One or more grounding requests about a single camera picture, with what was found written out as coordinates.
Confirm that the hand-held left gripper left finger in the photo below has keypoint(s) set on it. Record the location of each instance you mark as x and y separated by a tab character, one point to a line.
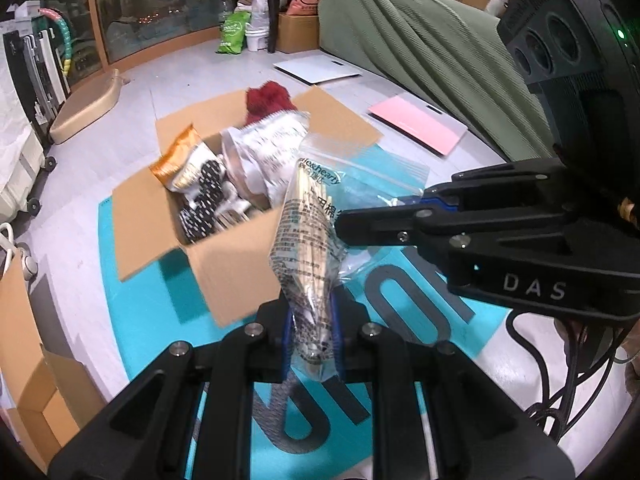
286	345

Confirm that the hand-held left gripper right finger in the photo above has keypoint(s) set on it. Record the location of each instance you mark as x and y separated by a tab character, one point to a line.
339	340

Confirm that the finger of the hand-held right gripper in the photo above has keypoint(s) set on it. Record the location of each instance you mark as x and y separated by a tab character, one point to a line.
500	185
390	227

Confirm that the clear cotton swab bag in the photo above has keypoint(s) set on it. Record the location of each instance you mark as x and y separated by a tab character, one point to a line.
305	240

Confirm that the large cardboard box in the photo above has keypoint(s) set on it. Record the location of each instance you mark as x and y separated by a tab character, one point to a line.
235	265

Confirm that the white printed food packet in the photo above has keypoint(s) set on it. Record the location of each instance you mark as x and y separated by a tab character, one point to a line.
265	150

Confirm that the black white polka-dot pouch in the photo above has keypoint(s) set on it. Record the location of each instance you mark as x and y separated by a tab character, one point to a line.
200	200

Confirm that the red plush potted plant toy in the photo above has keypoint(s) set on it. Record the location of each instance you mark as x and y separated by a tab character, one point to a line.
265	100

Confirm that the orange white snack bag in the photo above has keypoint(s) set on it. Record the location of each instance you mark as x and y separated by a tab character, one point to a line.
180	160

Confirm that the pink board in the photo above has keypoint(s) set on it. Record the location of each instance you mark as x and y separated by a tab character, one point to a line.
420	122

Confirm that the teal foam floor mat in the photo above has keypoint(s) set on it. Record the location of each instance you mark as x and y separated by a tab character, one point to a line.
145	300

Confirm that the green ribbed blanket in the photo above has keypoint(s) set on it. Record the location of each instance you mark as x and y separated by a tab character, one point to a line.
425	50

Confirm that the white board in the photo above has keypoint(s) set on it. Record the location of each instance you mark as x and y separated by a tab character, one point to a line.
315	70

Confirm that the plain brown cardboard box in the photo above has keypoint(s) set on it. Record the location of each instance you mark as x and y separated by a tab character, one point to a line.
297	35

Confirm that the stacked white buckets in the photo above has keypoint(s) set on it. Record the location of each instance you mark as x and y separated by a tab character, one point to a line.
257	35

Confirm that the green plastic bag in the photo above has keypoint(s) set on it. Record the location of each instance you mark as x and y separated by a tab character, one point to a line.
232	35

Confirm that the small open cardboard box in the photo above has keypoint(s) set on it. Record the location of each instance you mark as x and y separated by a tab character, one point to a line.
30	360

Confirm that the clear plastic bottle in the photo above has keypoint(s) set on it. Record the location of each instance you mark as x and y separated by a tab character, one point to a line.
225	7

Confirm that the beige cushion pad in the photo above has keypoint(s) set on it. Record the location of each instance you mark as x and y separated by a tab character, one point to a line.
85	110

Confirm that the white covered suitcase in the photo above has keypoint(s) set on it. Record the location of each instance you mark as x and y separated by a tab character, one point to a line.
20	160

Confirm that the wood-framed glass partition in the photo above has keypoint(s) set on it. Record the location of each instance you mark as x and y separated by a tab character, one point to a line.
150	5

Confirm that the white grey folding rack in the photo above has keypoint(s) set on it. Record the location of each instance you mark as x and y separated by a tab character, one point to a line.
47	70

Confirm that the colourful segmented hoop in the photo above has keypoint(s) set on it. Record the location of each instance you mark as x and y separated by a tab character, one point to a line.
62	25

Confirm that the black suitcase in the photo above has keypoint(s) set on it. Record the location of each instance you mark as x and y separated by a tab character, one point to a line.
15	70

